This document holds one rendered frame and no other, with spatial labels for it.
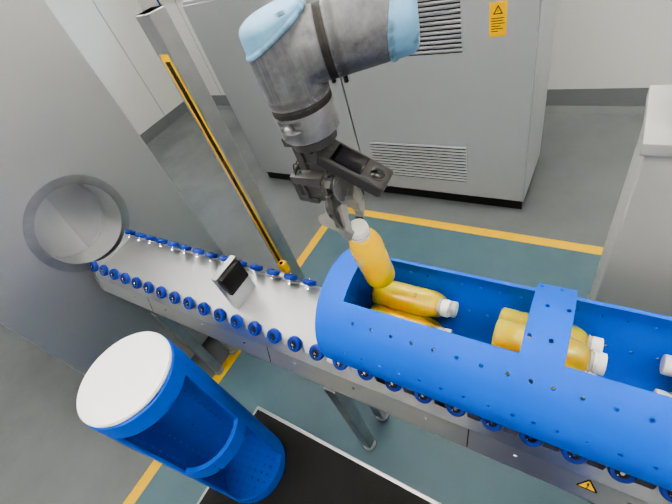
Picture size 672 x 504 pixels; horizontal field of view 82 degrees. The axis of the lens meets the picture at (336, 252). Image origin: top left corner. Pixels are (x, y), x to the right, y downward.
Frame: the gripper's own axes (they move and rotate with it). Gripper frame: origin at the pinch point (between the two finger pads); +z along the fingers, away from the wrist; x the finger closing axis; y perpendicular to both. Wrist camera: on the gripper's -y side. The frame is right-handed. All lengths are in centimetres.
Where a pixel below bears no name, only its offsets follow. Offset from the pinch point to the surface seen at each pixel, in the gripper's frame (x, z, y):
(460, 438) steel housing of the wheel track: 14, 52, -20
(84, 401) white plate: 50, 32, 69
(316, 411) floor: 7, 137, 59
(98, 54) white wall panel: -205, 30, 434
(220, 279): 5, 29, 54
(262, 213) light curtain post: -31, 38, 68
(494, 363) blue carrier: 9.4, 17.9, -26.4
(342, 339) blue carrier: 12.9, 21.5, 3.2
